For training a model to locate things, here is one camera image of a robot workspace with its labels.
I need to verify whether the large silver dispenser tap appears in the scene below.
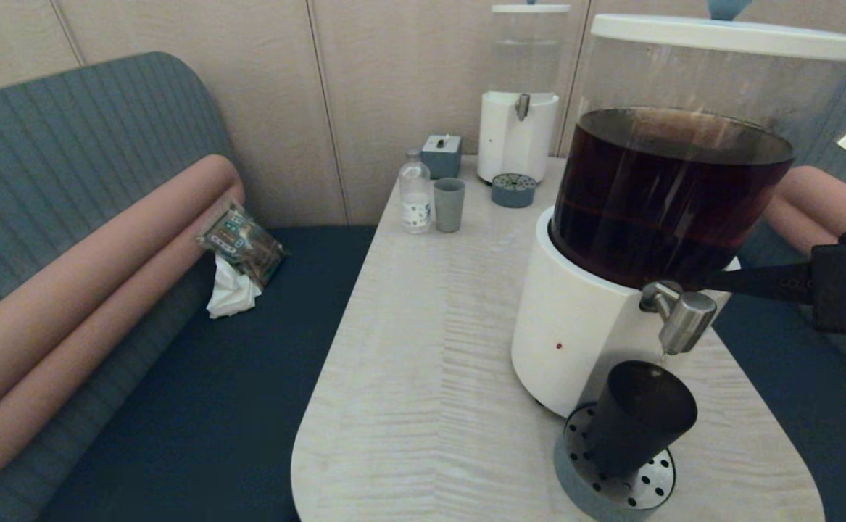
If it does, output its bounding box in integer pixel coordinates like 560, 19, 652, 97
640, 281, 718, 356

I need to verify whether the black tapered cup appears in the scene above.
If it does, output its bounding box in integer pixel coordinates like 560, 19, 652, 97
584, 360, 699, 479

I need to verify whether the grey tapered cup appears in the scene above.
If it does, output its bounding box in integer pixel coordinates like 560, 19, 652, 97
433, 178, 465, 233

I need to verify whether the pink bolster cushion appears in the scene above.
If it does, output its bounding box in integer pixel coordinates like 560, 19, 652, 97
0, 154, 246, 488
762, 165, 846, 254

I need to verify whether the teal upholstered bench sofa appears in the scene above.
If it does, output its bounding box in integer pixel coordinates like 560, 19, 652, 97
0, 51, 380, 522
709, 60, 846, 522

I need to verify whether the large dark tea dispenser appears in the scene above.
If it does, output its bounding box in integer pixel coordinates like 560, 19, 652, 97
510, 33, 846, 419

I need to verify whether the large white dispenser lid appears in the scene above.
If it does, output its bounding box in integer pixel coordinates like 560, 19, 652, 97
591, 0, 846, 61

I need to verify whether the small grey perforated drip tray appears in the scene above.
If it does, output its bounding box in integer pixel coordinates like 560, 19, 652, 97
491, 173, 537, 208

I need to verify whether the large grey perforated drip tray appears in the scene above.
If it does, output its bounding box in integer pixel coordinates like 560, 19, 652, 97
553, 402, 677, 522

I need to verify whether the small clear water dispenser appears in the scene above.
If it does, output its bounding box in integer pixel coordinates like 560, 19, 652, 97
477, 11, 560, 186

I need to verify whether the grey-blue tissue box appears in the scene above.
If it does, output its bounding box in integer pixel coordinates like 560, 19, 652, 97
420, 134, 462, 179

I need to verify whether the small white dispenser lid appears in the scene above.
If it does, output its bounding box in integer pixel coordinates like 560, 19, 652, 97
490, 4, 572, 15

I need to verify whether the clear plastic bottle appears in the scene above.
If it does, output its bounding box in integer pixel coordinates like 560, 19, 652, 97
399, 149, 433, 233

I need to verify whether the green printed snack packet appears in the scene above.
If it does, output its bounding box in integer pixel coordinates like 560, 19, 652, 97
195, 200, 287, 288

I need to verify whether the crumpled white tissue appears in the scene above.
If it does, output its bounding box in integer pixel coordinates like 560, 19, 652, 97
205, 252, 262, 318

